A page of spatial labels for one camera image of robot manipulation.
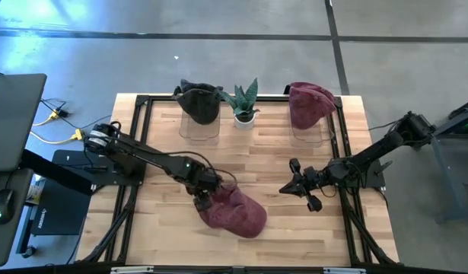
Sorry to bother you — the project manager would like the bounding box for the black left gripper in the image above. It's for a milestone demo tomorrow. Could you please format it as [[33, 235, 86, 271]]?
[[183, 164, 224, 213]]

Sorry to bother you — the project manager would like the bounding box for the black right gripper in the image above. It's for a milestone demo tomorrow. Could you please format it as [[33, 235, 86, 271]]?
[[279, 158, 336, 213]]

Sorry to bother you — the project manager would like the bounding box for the clear plastic bin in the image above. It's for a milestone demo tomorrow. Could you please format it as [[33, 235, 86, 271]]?
[[179, 110, 222, 146], [288, 113, 336, 148]]

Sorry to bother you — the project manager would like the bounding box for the green plant in white pot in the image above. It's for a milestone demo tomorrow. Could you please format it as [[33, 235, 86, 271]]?
[[219, 77, 266, 132]]

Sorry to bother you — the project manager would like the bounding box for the black equipment case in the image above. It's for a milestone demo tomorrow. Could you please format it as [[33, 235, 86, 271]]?
[[30, 149, 94, 237]]

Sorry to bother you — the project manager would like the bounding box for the black desk support beam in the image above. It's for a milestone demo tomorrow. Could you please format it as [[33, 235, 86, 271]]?
[[20, 149, 94, 196]]

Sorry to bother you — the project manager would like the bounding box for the small printed box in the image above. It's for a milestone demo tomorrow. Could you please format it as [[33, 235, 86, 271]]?
[[26, 177, 44, 205]]

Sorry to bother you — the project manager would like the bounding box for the dark metal side table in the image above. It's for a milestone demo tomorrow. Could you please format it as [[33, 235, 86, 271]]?
[[409, 97, 468, 224]]

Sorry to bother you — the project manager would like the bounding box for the dark grey desk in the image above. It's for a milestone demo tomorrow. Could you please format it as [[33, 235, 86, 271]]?
[[0, 169, 33, 267]]

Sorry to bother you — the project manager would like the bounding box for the black metal table frame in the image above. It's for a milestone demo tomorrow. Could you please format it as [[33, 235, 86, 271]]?
[[81, 93, 399, 267]]

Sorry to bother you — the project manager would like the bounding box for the white metal bracket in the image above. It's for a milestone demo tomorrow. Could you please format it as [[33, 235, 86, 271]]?
[[323, 267, 367, 274], [110, 266, 154, 274]]

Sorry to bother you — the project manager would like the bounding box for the white cable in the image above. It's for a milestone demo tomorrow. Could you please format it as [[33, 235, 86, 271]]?
[[30, 116, 54, 127], [30, 130, 79, 145]]

